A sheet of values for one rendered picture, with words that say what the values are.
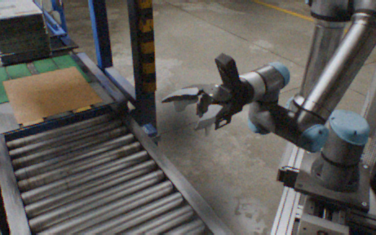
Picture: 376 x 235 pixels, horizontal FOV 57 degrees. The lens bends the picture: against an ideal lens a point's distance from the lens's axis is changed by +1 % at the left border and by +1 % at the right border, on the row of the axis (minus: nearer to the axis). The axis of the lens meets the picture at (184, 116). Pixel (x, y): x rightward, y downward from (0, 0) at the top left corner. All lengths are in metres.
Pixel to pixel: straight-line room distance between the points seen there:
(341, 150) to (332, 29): 0.36
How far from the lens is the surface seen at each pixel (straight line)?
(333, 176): 1.22
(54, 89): 1.86
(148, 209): 1.13
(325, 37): 1.09
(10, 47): 2.24
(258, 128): 0.98
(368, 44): 0.96
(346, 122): 1.16
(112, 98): 1.71
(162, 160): 1.29
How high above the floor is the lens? 1.63
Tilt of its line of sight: 33 degrees down
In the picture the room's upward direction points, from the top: straight up
